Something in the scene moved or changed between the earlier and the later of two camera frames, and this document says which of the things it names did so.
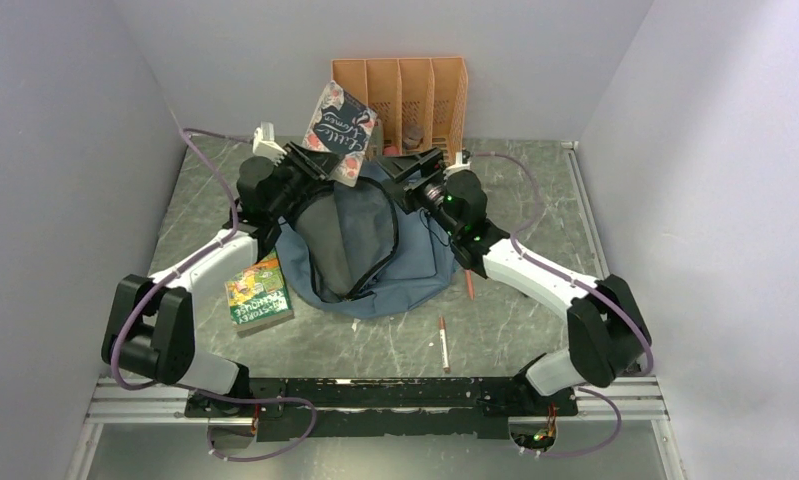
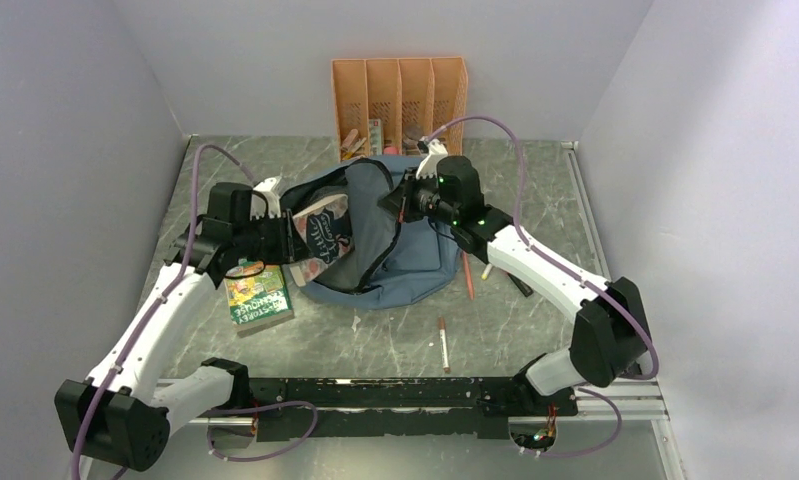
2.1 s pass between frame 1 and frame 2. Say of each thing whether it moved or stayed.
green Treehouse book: stayed
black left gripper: moved
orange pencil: stayed
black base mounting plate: stayed
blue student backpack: stayed
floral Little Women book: moved
